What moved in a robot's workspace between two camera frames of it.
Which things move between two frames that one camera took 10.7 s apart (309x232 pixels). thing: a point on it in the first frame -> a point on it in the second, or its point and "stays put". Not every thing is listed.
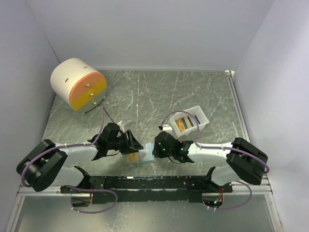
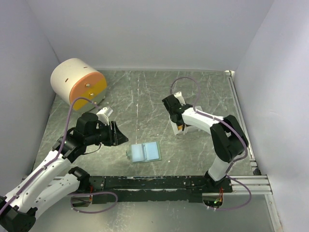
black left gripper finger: x=132 y=144 -> x=117 y=137
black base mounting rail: x=120 y=189 stays put
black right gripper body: x=161 y=152 -> x=171 y=117
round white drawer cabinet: x=81 y=86 stays put
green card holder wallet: x=142 y=155 stays put
